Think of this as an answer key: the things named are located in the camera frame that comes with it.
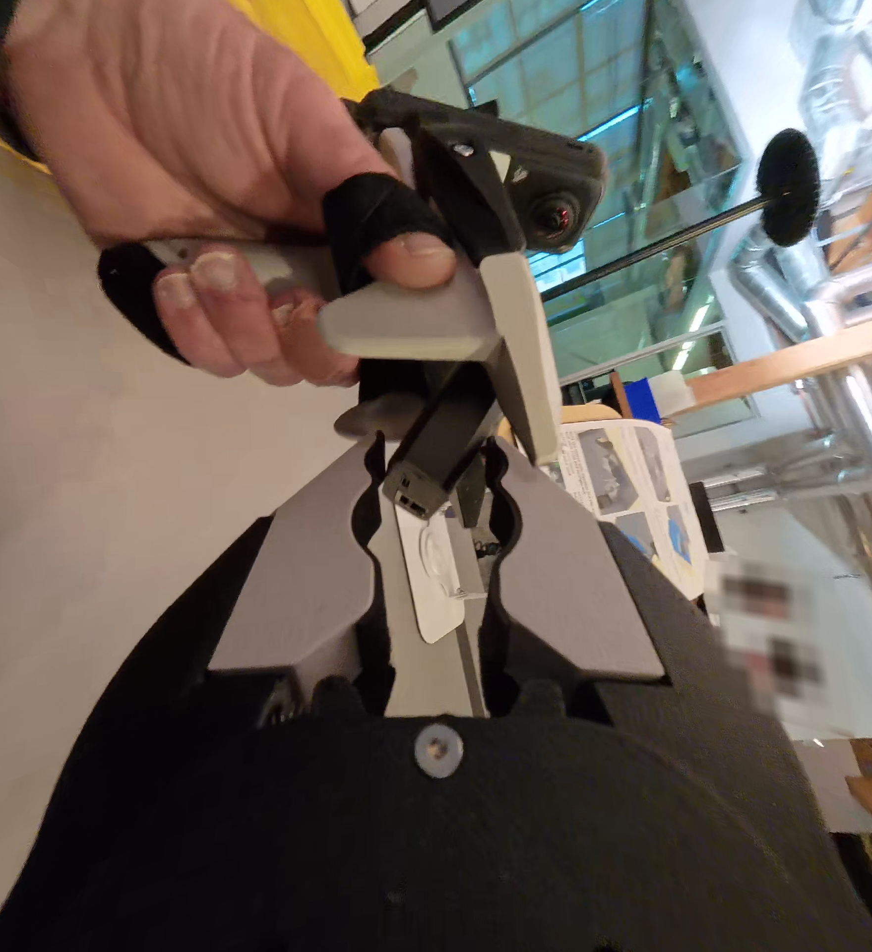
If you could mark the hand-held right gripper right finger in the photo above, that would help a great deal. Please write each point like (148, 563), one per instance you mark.
(570, 587)

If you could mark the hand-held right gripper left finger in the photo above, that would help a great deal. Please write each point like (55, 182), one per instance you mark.
(302, 587)

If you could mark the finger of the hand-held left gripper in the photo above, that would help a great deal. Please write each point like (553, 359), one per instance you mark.
(376, 416)
(529, 357)

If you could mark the black ethernet splitter box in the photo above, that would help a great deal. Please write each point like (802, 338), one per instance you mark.
(436, 446)

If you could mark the yellow divided plastic bin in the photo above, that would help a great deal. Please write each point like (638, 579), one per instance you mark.
(317, 44)

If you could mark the person's left hand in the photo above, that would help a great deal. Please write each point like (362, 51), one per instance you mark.
(183, 134)

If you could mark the wooden clipboard with printed sheet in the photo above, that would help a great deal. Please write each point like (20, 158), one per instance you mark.
(614, 476)

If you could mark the blue box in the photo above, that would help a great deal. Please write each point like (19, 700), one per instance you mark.
(643, 401)

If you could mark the silver air ducts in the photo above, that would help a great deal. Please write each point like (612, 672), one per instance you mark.
(778, 297)

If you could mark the wooden beam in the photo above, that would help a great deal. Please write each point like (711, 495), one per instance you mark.
(815, 353)

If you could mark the black round foam on pole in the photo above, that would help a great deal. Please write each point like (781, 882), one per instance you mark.
(789, 186)

